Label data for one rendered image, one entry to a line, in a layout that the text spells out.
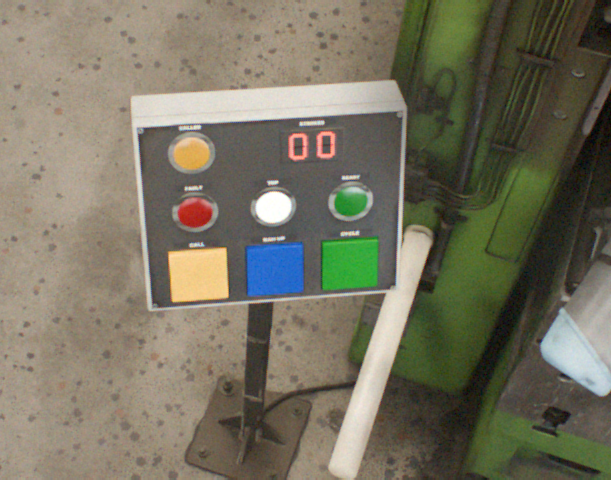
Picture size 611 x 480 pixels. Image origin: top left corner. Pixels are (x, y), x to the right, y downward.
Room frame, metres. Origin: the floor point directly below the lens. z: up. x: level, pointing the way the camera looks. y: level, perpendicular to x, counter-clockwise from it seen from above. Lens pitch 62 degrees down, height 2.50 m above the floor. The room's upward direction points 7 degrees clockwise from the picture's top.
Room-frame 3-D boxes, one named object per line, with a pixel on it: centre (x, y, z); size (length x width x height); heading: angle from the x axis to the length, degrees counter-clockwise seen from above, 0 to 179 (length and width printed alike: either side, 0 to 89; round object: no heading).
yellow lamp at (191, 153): (0.83, 0.15, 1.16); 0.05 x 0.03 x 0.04; 78
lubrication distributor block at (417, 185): (1.05, -0.17, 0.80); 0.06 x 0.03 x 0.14; 78
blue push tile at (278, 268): (0.76, 0.03, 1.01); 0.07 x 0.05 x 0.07; 103
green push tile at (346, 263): (0.79, -0.06, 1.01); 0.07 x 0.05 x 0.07; 103
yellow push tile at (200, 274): (0.74, 0.13, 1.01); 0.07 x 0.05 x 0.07; 103
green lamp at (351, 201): (0.83, -0.05, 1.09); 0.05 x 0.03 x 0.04; 78
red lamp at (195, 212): (0.78, 0.14, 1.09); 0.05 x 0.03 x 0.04; 78
